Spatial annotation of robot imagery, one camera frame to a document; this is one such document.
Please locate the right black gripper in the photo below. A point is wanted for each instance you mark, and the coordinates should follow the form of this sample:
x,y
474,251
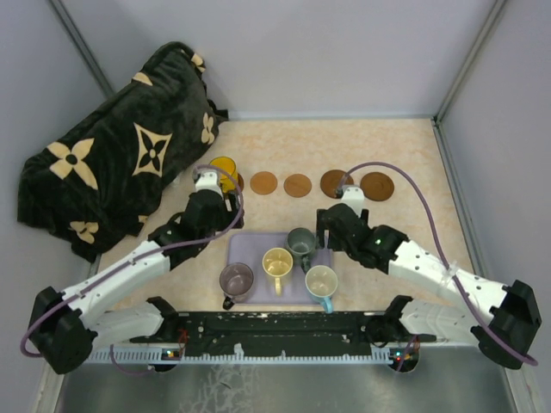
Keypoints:
x,y
321,235

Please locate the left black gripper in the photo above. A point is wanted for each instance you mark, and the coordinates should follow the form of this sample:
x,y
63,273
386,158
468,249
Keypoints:
x,y
229,215

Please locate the yellow glass mug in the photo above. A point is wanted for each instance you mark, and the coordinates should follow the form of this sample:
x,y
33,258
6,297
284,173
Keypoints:
x,y
228,180

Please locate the grey ceramic mug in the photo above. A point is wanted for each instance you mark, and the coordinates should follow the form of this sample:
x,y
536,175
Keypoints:
x,y
302,244

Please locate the dark brown coaster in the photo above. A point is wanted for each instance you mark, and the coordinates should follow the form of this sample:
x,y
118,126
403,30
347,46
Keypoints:
x,y
377,186
241,182
329,182

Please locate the white mug blue handle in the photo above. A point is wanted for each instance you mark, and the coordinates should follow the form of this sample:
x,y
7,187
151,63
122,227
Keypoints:
x,y
321,283

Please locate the light brown coaster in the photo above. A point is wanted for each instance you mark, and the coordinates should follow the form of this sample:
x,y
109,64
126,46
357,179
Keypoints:
x,y
297,185
263,183

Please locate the purple glass mug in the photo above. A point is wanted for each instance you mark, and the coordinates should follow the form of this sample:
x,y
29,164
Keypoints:
x,y
236,281

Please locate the cream yellow mug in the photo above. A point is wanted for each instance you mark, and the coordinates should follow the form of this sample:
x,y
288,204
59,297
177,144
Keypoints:
x,y
277,264

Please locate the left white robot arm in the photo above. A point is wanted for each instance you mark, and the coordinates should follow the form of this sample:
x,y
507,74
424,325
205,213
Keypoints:
x,y
66,327

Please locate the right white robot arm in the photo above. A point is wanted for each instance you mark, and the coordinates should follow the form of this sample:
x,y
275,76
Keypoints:
x,y
501,320

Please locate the lavender plastic tray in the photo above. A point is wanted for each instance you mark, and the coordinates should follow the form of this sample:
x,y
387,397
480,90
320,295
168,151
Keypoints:
x,y
250,247

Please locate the black floral plush blanket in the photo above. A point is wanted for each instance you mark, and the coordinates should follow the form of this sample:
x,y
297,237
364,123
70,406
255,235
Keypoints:
x,y
102,180

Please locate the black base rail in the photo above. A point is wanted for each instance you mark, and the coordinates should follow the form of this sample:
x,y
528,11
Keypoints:
x,y
271,334

